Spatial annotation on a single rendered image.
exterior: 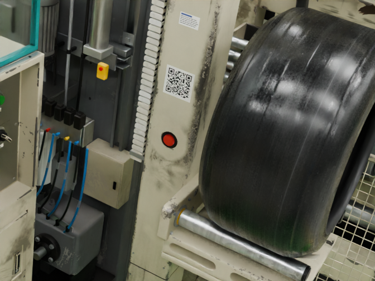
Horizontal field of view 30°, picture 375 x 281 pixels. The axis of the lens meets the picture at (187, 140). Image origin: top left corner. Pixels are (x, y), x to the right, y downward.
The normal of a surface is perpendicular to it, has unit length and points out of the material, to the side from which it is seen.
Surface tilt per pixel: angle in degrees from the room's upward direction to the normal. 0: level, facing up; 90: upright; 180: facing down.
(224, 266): 90
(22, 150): 90
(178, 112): 90
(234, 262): 0
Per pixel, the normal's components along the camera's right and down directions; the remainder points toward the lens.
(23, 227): 0.87, 0.37
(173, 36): -0.47, 0.40
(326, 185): 0.26, 0.43
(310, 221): 0.22, 0.65
